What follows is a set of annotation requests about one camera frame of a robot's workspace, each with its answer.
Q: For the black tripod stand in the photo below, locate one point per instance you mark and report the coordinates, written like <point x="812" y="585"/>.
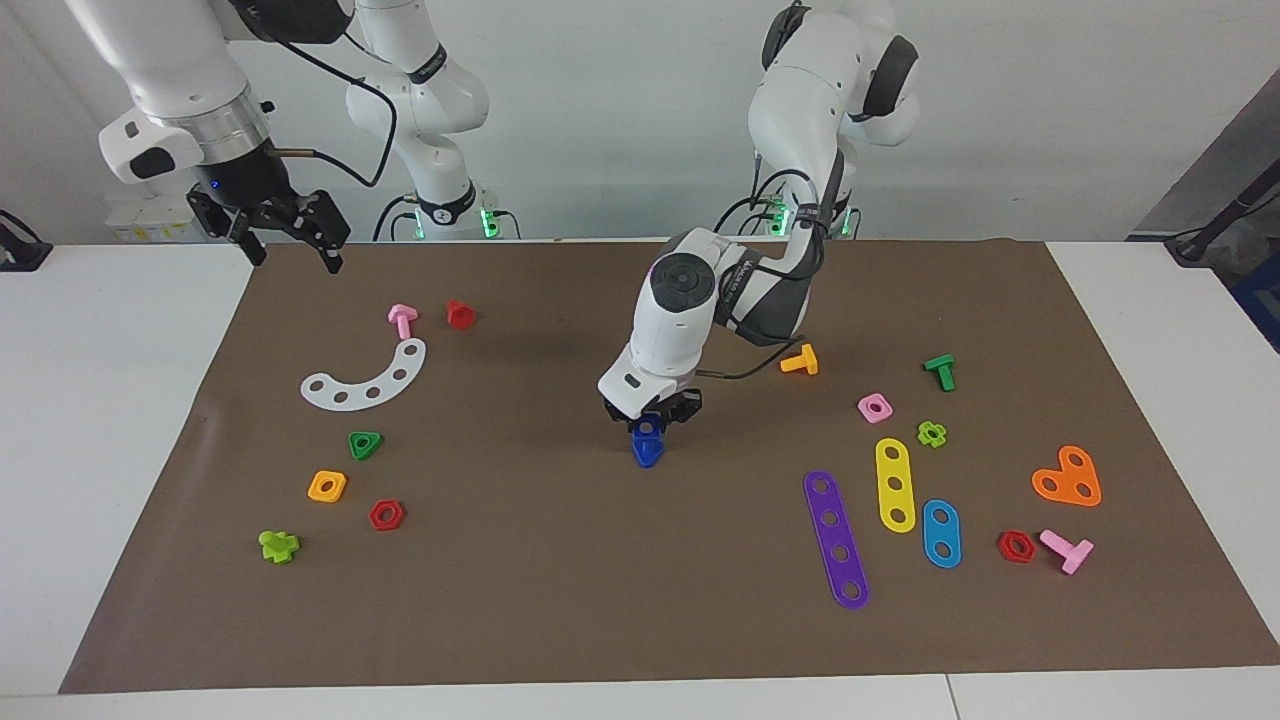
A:
<point x="1215" y="225"/>

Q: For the orange square nut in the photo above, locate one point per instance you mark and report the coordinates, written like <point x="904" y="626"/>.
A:
<point x="314" y="488"/>

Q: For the blue crate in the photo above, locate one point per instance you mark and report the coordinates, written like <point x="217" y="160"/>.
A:
<point x="1262" y="300"/>

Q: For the red hexagon screw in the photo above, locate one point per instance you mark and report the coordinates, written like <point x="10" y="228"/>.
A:
<point x="460" y="314"/>

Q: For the lime green cross screw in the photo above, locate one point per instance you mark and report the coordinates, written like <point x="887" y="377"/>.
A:
<point x="278" y="546"/>

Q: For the red hexagon nut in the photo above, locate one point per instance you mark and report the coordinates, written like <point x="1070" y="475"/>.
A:
<point x="374" y="516"/>
<point x="1004" y="547"/>

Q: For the blue two-hole plate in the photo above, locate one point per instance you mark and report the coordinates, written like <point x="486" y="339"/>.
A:
<point x="941" y="533"/>

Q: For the lime green cross nut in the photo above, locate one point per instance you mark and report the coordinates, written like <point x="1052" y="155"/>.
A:
<point x="923" y="434"/>

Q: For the dark green plastic screw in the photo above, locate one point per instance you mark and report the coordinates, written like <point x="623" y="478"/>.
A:
<point x="941" y="371"/>

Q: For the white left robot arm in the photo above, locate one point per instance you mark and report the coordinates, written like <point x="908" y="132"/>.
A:
<point x="680" y="310"/>

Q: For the yellow three-hole plate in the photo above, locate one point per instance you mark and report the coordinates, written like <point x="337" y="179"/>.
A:
<point x="895" y="468"/>

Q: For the orange heart-shaped plate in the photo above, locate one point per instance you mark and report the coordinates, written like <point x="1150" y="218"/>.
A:
<point x="1068" y="490"/>

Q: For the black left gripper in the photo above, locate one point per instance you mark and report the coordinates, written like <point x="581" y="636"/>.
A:
<point x="655" y="405"/>

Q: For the purple four-hole plate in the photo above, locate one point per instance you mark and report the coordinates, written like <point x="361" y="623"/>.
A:
<point x="836" y="538"/>

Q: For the dark blue triangle screw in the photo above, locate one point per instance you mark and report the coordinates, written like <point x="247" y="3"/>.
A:
<point x="648" y="456"/>

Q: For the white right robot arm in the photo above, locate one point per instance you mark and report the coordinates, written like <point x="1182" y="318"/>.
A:
<point x="160" y="70"/>

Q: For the dark green triangle nut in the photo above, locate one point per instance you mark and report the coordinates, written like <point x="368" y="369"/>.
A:
<point x="354" y="450"/>

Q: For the brown table mat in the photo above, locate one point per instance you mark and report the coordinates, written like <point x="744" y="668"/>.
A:
<point x="620" y="600"/>

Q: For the black clamp device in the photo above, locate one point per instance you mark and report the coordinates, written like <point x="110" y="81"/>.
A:
<point x="22" y="250"/>

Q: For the pink plastic screw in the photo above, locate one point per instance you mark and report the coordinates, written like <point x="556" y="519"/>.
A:
<point x="402" y="320"/>
<point x="1068" y="550"/>

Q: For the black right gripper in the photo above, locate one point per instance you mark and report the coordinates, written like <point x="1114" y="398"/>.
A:
<point x="250" y="185"/>

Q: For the white curved five-hole plate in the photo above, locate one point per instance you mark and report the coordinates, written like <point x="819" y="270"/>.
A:
<point x="357" y="398"/>

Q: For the orange plastic screw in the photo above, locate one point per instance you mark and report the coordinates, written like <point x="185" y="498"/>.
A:
<point x="800" y="361"/>

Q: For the pink square nut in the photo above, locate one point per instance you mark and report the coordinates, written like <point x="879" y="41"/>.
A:
<point x="865" y="410"/>

